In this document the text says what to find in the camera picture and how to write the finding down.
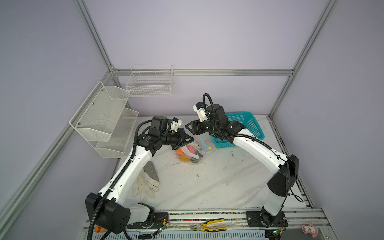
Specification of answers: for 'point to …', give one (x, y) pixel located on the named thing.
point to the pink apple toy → (192, 149)
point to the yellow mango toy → (185, 158)
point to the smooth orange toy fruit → (179, 151)
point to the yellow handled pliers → (200, 226)
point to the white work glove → (144, 185)
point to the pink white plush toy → (310, 229)
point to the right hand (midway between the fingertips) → (187, 124)
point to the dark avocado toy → (194, 160)
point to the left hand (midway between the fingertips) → (193, 140)
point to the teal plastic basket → (245, 119)
